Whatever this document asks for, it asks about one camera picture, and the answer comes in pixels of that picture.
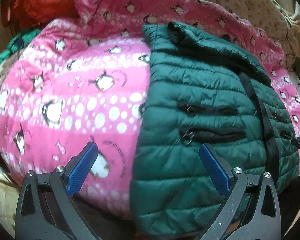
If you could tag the green puffer jacket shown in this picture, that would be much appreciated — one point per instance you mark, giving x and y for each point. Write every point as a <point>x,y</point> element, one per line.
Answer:
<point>190,92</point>

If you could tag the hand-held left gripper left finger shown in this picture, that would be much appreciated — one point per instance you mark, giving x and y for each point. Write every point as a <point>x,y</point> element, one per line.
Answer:
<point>82,170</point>

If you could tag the red ruffled cloth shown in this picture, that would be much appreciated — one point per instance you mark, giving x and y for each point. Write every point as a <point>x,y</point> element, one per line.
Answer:
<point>40,2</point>

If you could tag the green cloth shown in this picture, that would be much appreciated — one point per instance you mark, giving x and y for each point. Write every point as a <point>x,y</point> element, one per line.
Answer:
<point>10,47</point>

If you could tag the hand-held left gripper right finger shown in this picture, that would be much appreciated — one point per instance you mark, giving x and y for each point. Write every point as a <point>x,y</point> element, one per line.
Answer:
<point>215,172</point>

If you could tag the beige cloth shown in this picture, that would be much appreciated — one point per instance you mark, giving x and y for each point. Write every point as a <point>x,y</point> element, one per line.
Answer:
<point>295,25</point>

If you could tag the pink penguin print blanket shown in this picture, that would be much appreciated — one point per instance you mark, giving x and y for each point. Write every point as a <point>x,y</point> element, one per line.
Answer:
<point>77,92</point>

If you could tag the floral bed sheet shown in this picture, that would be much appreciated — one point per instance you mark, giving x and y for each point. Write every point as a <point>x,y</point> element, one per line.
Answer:
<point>240,2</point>

